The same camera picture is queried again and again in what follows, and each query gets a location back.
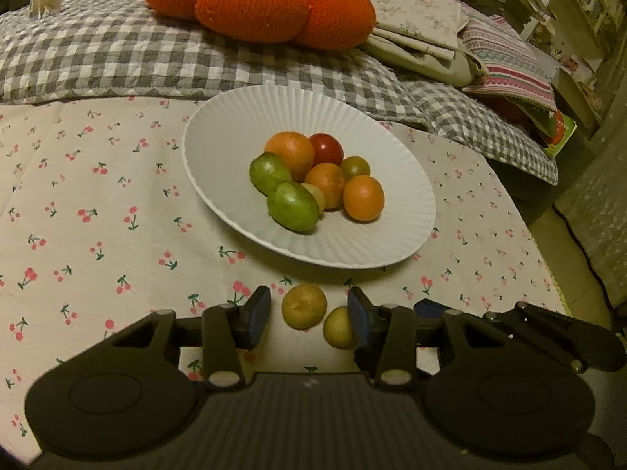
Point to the folded floral cloth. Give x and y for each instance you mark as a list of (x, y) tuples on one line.
[(416, 10)]

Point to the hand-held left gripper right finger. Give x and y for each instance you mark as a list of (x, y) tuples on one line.
[(360, 318)]

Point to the small yellow citrus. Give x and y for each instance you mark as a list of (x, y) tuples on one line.
[(303, 306)]

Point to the white ribbed plate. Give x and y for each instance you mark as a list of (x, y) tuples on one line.
[(343, 240)]

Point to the dark green citrus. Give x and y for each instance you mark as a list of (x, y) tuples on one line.
[(356, 166)]

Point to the red tomato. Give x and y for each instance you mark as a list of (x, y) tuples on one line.
[(328, 149)]

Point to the bookshelf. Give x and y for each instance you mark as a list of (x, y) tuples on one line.
[(597, 0)]

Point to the large orange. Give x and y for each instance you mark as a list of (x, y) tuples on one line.
[(289, 149)]

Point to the orange pumpkin cushion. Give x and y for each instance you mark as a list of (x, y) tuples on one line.
[(254, 5)]

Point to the pale yellow citrus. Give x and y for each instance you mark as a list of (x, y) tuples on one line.
[(316, 195), (338, 328)]

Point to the small orange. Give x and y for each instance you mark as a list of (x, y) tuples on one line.
[(326, 181), (363, 198)]

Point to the grey checked blanket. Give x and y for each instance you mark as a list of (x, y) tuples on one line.
[(98, 58)]

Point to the cherry print tablecloth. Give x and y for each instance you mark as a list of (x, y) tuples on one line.
[(98, 181)]

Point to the striped pink pillow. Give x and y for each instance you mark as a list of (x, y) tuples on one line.
[(509, 68)]

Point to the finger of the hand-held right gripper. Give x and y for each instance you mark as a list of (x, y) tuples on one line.
[(548, 335)]

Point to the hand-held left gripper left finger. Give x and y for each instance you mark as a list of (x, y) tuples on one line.
[(257, 316)]

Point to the green lime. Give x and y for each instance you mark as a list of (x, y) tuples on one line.
[(292, 205), (267, 171)]

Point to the colourful book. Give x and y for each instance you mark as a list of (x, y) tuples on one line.
[(561, 132)]

